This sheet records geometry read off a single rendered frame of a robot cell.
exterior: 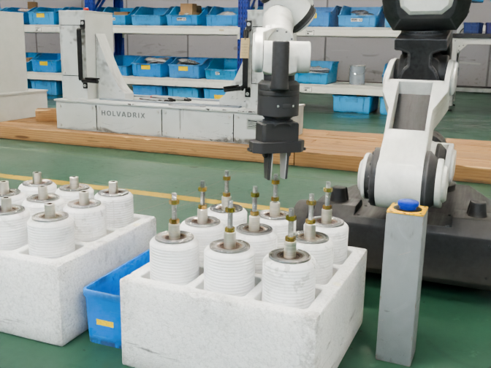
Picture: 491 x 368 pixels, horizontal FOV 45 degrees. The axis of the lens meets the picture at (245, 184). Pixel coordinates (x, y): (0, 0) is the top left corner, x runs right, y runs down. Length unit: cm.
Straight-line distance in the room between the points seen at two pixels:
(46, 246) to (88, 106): 253
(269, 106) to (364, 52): 834
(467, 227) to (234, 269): 68
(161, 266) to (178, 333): 13
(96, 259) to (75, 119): 254
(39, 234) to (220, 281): 42
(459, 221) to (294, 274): 63
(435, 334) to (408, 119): 52
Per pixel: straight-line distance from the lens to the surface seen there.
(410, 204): 118
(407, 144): 145
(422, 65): 162
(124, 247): 146
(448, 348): 138
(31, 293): 134
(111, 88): 389
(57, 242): 132
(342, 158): 309
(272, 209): 132
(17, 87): 448
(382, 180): 141
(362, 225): 157
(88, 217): 140
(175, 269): 115
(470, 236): 155
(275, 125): 126
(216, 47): 1031
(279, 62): 121
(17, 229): 139
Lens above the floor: 62
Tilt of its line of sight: 13 degrees down
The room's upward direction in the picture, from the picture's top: 1 degrees clockwise
